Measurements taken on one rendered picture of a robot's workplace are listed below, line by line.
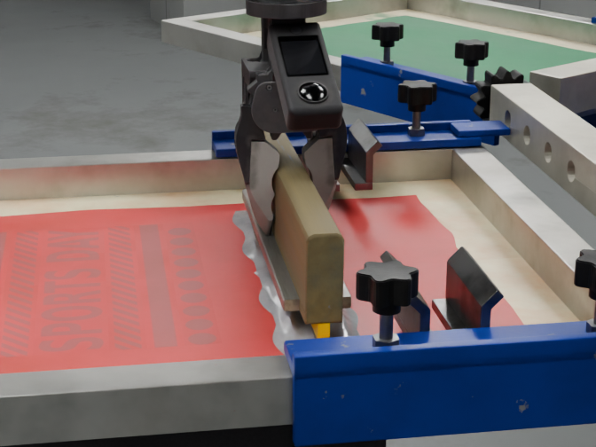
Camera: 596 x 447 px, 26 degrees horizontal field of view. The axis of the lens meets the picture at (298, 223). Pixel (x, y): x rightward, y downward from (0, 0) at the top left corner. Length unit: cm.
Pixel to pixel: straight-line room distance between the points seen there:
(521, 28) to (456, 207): 102
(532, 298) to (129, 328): 35
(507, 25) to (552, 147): 104
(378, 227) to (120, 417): 48
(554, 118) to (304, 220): 45
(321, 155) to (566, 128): 32
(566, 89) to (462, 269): 62
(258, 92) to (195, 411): 33
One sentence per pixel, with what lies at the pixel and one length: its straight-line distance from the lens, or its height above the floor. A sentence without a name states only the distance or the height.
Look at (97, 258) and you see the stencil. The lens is 124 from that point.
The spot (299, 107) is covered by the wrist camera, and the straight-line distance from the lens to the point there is 105.
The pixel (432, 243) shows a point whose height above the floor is 95.
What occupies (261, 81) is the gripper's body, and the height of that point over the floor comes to 114.
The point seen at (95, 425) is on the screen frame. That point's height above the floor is 96.
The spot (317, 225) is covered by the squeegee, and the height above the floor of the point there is 105.
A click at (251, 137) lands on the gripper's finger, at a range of 114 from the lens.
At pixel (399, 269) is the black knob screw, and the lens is 91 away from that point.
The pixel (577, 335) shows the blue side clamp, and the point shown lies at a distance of 94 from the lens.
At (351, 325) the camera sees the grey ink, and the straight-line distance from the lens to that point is 107.
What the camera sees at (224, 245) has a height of 95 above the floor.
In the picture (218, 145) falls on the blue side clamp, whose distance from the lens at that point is 142.
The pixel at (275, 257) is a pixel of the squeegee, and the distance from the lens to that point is 113.
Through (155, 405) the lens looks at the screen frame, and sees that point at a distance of 91.
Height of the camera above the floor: 139
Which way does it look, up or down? 19 degrees down
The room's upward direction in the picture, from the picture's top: straight up
